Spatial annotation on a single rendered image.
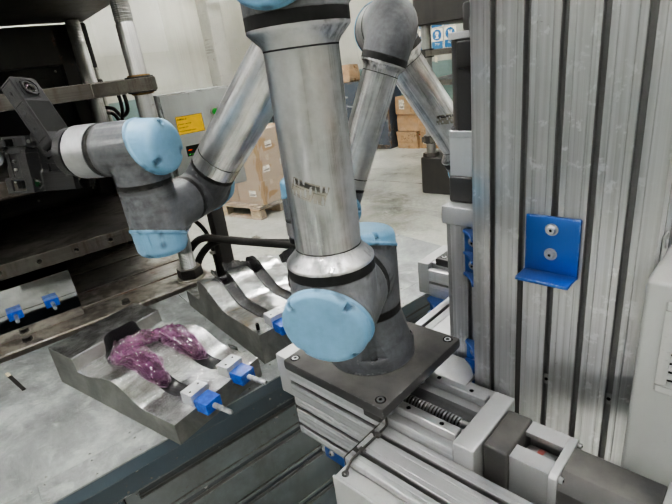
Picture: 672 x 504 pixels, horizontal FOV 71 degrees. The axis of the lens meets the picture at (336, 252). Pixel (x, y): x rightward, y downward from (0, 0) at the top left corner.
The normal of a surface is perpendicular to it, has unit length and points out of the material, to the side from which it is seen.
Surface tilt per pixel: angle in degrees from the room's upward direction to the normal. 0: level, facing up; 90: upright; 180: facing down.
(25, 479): 0
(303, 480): 90
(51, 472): 0
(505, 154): 90
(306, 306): 98
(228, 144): 104
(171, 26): 90
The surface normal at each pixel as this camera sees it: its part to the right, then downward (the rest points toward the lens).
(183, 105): 0.62, 0.22
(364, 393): -0.12, -0.92
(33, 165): 0.95, 0.00
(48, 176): -0.31, 0.27
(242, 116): 0.00, 0.59
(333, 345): -0.28, 0.51
